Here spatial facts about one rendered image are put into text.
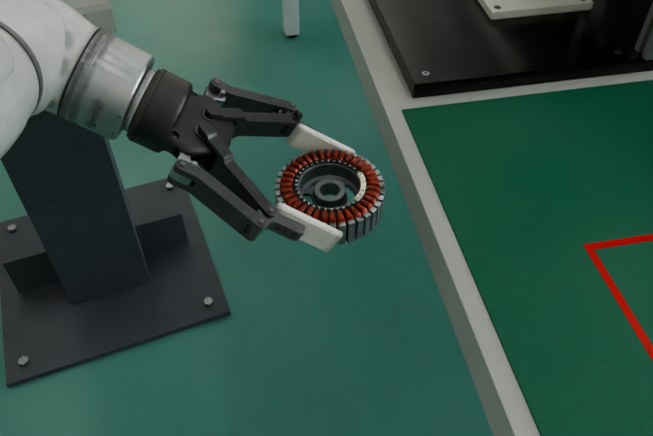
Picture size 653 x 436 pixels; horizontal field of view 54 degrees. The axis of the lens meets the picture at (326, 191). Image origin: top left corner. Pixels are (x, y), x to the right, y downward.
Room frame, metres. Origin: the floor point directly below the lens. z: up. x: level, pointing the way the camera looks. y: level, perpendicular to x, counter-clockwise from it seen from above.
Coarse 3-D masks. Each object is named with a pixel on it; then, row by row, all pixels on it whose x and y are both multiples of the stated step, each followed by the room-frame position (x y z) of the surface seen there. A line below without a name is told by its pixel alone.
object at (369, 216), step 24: (288, 168) 0.48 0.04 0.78; (312, 168) 0.49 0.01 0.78; (336, 168) 0.49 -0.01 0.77; (360, 168) 0.49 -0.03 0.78; (288, 192) 0.45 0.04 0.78; (312, 192) 0.47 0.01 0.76; (336, 192) 0.47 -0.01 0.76; (360, 192) 0.45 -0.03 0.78; (384, 192) 0.45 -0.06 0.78; (312, 216) 0.42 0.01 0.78; (336, 216) 0.42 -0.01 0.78; (360, 216) 0.42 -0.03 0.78
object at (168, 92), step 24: (168, 72) 0.50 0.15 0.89; (144, 96) 0.46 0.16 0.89; (168, 96) 0.47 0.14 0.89; (192, 96) 0.51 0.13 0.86; (144, 120) 0.45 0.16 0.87; (168, 120) 0.45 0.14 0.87; (192, 120) 0.48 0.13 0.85; (216, 120) 0.49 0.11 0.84; (144, 144) 0.45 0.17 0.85; (168, 144) 0.45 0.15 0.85; (192, 144) 0.45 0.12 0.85
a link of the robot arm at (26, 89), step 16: (0, 32) 0.43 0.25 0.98; (0, 48) 0.39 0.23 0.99; (16, 48) 0.42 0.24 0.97; (0, 64) 0.38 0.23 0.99; (16, 64) 0.40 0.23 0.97; (32, 64) 0.42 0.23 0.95; (0, 80) 0.37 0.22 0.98; (16, 80) 0.39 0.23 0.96; (32, 80) 0.41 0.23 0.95; (0, 96) 0.36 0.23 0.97; (16, 96) 0.38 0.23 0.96; (32, 96) 0.40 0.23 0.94; (0, 112) 0.35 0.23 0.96; (16, 112) 0.37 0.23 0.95; (32, 112) 0.41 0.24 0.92; (0, 128) 0.34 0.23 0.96; (16, 128) 0.36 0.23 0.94; (0, 144) 0.34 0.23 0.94
